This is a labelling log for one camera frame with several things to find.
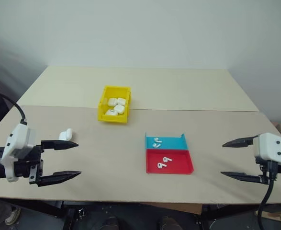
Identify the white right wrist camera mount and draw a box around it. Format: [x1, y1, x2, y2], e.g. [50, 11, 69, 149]
[253, 132, 281, 178]

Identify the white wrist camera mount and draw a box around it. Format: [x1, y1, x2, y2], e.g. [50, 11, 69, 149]
[253, 132, 281, 178]
[0, 123, 37, 183]

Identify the yellow plastic bin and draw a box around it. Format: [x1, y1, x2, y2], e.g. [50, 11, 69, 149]
[97, 85, 132, 126]

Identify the blue plastic tray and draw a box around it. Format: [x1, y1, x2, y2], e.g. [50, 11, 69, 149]
[145, 132, 188, 150]

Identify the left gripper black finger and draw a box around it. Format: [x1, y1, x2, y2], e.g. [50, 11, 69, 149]
[36, 170, 82, 188]
[41, 140, 79, 151]

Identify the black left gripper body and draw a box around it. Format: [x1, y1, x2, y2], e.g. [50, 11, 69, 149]
[13, 144, 45, 185]

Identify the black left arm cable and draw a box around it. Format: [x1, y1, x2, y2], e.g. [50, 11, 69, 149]
[0, 90, 28, 125]

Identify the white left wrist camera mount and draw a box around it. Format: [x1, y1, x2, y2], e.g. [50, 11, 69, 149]
[0, 123, 37, 183]

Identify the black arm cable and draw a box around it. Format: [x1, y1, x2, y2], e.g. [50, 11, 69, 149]
[0, 90, 28, 125]
[257, 161, 279, 230]

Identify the grey sneaker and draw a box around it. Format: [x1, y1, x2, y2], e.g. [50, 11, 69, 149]
[5, 207, 22, 227]

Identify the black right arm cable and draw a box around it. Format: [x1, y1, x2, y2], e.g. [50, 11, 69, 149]
[257, 161, 279, 230]

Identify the red plastic tray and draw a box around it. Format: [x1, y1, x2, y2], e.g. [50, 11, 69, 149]
[145, 149, 195, 175]

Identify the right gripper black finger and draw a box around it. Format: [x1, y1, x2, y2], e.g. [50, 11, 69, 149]
[220, 171, 263, 184]
[222, 135, 259, 148]

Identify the black metal table frame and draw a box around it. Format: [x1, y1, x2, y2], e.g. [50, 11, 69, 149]
[8, 198, 259, 230]

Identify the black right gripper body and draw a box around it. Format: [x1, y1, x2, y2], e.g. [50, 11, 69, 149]
[255, 157, 272, 185]

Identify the dark brown rounded shape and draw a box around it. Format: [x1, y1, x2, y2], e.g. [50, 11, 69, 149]
[158, 216, 180, 230]
[102, 216, 120, 230]

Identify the brown board under table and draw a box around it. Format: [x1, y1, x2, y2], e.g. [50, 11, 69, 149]
[140, 203, 203, 215]

